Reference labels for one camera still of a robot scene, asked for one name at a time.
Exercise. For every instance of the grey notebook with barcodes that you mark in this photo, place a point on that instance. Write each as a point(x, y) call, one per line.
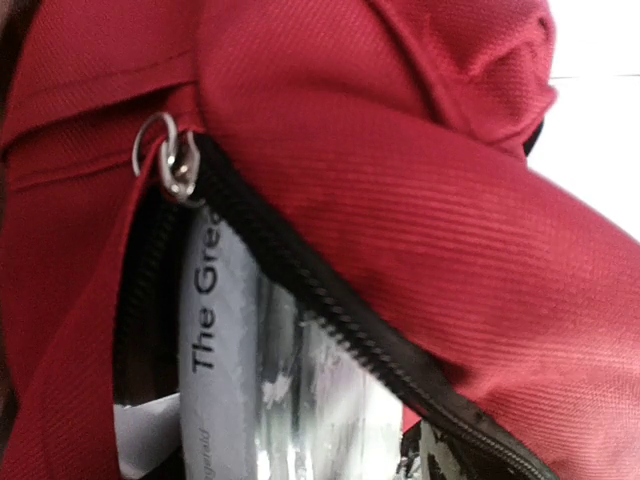
point(264, 392)

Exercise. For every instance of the pink roses designer book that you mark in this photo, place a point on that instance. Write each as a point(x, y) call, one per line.
point(427, 454)

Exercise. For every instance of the red backpack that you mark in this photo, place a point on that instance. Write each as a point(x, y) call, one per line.
point(373, 153)

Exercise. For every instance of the grey ianra magazine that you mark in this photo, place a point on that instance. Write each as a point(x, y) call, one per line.
point(146, 434)

